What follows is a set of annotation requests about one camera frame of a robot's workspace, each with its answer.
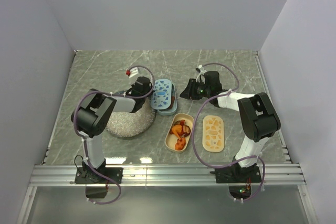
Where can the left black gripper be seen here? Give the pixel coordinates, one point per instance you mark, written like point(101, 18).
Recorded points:
point(149, 88)

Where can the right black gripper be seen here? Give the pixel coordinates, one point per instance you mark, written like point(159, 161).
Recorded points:
point(189, 92)

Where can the red-brown meat slab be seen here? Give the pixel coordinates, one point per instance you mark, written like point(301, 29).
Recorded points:
point(172, 101)

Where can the blue patterned lid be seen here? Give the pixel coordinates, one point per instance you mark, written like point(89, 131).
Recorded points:
point(161, 98)

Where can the blue lunch box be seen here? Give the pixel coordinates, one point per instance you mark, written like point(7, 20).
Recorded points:
point(170, 111)

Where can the bacon piece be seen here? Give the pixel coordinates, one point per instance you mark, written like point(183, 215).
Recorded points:
point(181, 122)
point(186, 129)

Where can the beige lunch box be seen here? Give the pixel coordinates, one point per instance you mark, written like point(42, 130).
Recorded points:
point(171, 139)

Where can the spotted orange food piece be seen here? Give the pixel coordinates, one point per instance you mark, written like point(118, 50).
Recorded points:
point(181, 142)

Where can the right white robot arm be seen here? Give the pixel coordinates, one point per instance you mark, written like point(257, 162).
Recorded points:
point(257, 114)

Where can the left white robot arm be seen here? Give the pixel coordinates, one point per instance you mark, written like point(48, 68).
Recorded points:
point(91, 117)

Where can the speckled round plate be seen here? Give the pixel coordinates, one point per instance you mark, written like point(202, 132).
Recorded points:
point(128, 125)

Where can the beige patterned lid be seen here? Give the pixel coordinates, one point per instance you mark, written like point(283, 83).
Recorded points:
point(213, 139)

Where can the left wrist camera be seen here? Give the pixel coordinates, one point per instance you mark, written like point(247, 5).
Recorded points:
point(133, 72)

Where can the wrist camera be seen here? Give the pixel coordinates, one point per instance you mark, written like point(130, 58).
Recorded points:
point(133, 72)
point(200, 70)

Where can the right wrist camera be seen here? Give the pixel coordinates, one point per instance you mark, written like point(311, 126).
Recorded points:
point(200, 70)

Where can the aluminium frame rail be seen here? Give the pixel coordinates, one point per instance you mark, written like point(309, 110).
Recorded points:
point(162, 175)

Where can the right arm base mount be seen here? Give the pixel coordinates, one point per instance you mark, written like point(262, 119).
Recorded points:
point(239, 180)

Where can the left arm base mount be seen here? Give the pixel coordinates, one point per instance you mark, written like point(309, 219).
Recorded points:
point(97, 180)

